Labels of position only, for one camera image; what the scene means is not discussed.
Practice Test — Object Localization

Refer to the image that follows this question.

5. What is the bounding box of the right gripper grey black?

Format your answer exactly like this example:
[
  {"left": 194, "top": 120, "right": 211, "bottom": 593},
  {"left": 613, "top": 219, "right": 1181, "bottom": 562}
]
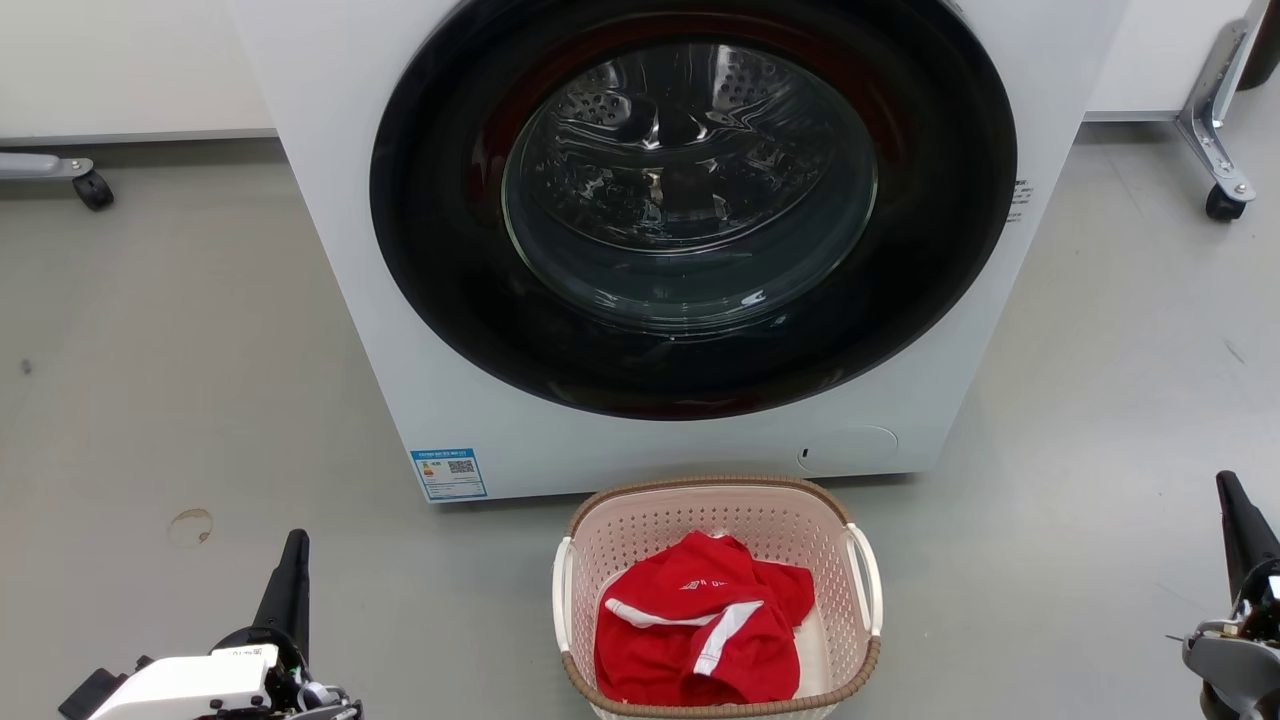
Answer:
[{"left": 1183, "top": 471, "right": 1280, "bottom": 720}]

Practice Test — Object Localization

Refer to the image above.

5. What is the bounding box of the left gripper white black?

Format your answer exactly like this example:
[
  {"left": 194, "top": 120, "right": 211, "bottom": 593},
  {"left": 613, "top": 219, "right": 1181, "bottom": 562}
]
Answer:
[{"left": 58, "top": 529, "right": 363, "bottom": 720}]

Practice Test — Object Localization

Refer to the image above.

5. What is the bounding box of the white perforated laundry basket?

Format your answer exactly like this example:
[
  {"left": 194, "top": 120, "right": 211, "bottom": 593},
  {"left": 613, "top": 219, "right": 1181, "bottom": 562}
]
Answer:
[{"left": 552, "top": 475, "right": 885, "bottom": 720}]

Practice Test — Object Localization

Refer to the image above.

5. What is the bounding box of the blue energy label sticker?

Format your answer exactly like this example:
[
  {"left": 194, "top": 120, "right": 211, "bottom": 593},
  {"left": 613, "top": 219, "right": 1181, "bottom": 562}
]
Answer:
[{"left": 410, "top": 448, "right": 489, "bottom": 502}]

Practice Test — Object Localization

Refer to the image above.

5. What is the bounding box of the white front-load washing machine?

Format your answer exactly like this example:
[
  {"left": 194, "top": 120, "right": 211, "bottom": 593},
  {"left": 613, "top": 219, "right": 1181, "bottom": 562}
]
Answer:
[{"left": 228, "top": 0, "right": 1131, "bottom": 504}]

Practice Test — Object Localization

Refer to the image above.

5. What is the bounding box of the black round washer door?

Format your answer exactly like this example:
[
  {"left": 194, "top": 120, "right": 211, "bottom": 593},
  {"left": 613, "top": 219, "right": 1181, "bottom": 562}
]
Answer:
[{"left": 369, "top": 0, "right": 1018, "bottom": 421}]

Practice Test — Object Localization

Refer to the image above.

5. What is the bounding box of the red garment with white stripes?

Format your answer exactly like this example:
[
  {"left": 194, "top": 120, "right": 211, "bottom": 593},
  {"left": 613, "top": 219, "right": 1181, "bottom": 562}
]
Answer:
[{"left": 594, "top": 531, "right": 816, "bottom": 707}]

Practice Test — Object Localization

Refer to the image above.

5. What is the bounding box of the grey metal stand leg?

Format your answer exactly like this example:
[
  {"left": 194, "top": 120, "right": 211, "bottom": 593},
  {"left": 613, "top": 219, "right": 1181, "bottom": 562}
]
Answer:
[
  {"left": 0, "top": 152, "right": 96, "bottom": 183},
  {"left": 1175, "top": 18, "right": 1258, "bottom": 204}
]

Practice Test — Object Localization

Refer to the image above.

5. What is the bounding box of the steel washer drum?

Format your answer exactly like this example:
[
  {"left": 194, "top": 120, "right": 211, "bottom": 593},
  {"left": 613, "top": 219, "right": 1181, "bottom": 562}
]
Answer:
[{"left": 503, "top": 42, "right": 879, "bottom": 336}]

